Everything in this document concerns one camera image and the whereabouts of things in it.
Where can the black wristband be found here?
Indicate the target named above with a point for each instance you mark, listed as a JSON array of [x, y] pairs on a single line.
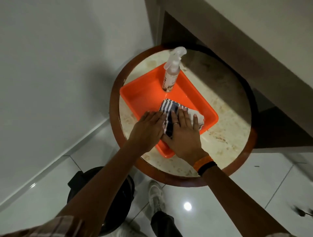
[[207, 168]]

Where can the person's left hand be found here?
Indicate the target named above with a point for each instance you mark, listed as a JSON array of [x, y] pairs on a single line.
[[145, 133]]

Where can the person's right hand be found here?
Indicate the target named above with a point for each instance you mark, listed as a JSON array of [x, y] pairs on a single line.
[[184, 142]]

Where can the person's right thumb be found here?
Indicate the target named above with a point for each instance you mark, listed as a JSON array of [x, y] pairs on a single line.
[[167, 139]]

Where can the white shoe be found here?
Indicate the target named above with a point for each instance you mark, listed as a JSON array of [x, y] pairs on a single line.
[[156, 195]]

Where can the round wooden rim table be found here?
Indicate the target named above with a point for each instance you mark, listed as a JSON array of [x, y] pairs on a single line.
[[227, 102]]

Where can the black waste bin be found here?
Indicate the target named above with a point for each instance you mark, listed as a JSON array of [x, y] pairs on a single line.
[[122, 193]]

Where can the person's right forearm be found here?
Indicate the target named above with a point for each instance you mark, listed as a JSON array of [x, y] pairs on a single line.
[[239, 202]]

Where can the orange wristband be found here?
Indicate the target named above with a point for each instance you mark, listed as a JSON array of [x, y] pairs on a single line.
[[202, 162]]

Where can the person's left fingers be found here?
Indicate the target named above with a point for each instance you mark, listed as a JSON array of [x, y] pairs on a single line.
[[155, 117]]

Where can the person's left forearm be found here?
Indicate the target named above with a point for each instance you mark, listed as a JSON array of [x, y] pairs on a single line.
[[97, 188]]

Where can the person's right middle finger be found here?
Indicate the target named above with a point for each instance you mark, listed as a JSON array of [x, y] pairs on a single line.
[[182, 118]]

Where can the black trouser leg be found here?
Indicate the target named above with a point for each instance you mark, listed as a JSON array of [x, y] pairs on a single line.
[[166, 225]]

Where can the person's right little finger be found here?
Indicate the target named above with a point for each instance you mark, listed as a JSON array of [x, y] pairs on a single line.
[[196, 123]]

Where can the plaid shirt sleeve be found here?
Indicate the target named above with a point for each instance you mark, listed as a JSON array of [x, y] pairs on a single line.
[[49, 227]]

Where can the blue white striped cloth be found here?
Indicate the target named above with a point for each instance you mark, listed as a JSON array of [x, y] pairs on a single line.
[[168, 107]]

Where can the clear spray bottle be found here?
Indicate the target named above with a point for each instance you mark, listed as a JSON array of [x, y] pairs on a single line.
[[171, 73]]

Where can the beige wooden furniture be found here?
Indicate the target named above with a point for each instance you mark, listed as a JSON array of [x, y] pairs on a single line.
[[256, 44]]

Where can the orange plastic tray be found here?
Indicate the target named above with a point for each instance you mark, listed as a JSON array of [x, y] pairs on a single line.
[[141, 97]]

